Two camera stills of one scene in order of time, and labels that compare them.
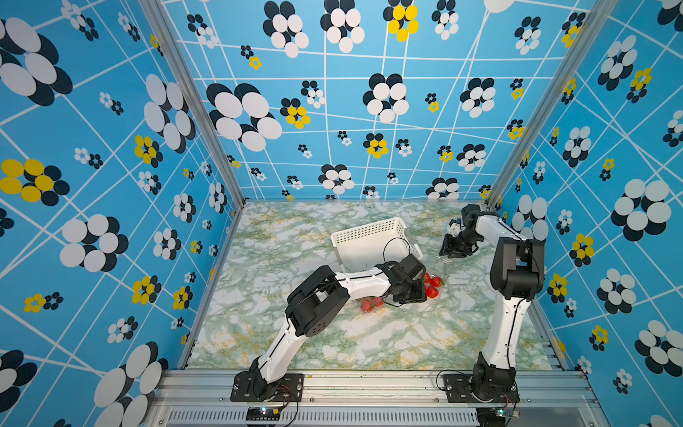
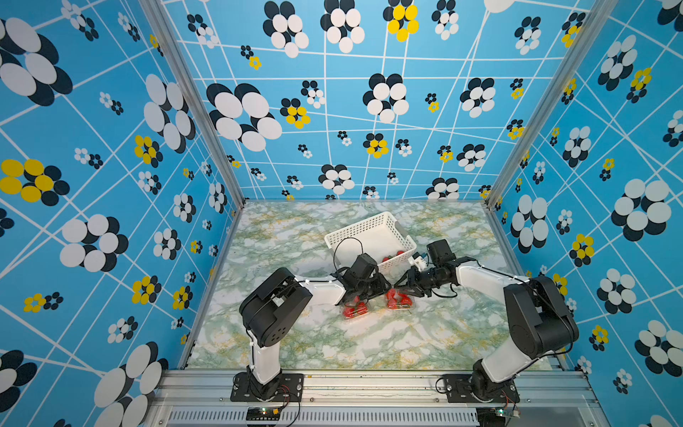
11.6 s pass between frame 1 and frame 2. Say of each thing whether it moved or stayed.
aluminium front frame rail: stayed
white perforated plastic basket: stayed
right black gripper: moved
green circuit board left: stayed
